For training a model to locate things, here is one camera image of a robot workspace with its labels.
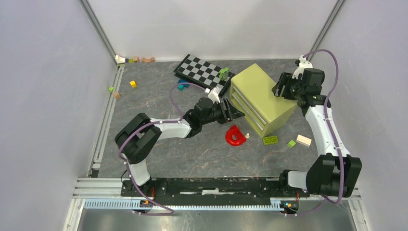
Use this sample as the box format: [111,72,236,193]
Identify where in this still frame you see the cream toy brick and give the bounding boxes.
[296,134,312,147]

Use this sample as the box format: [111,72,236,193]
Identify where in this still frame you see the small yellow cube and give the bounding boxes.
[130,81,137,88]

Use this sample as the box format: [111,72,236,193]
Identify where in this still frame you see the small wooden cube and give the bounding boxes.
[113,91,121,100]

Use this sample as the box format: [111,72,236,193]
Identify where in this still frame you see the lime green toy brick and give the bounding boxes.
[262,135,279,145]

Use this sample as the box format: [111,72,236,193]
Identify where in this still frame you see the green drawer cabinet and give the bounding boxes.
[229,64,297,138]

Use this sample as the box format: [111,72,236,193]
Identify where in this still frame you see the black white chessboard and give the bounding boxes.
[174,54,236,97]

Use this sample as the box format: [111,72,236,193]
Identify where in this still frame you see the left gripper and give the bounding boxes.
[201,97,245,125]

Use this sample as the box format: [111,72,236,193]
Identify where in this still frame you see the blue toy brick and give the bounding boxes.
[178,79,188,85]

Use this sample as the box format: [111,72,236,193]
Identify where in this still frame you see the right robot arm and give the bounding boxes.
[229,64,362,198]

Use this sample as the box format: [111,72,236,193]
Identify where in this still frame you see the small green block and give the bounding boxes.
[287,140,296,148]

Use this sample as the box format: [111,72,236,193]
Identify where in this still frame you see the wooden blocks in corner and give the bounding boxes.
[115,55,155,64]

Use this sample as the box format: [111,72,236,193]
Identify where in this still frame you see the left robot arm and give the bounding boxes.
[115,97,233,196]

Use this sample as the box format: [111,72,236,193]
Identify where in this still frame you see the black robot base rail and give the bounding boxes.
[140,177,310,206]

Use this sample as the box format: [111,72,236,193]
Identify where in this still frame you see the red toy magnet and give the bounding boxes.
[225,125,247,147]

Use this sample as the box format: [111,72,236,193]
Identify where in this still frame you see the green toy figure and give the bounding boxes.
[218,67,229,81]

